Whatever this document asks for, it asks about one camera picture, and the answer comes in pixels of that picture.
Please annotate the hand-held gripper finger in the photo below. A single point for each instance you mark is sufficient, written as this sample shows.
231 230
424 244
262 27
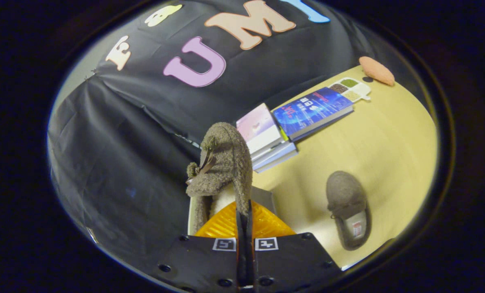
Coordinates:
241 244
250 244

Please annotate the grey fabric storage box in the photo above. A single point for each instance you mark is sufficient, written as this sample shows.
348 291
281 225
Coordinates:
265 197

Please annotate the pale blue book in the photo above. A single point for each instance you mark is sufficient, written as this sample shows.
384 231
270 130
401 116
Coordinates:
279 159

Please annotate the orange fuzzy pad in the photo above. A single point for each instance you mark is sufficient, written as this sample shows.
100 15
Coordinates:
376 71

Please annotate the pink book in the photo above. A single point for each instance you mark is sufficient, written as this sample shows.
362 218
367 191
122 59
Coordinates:
256 126

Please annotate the black backdrop cloth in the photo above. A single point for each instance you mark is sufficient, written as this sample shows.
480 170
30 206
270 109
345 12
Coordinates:
124 142

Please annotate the brown fuzzy shoe with bow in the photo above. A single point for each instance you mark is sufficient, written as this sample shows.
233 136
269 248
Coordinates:
226 162
344 191

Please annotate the white compartment tray with grains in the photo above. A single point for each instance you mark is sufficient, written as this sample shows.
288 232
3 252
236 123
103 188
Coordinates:
350 87

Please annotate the white book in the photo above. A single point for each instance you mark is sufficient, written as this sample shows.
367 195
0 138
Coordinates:
273 151

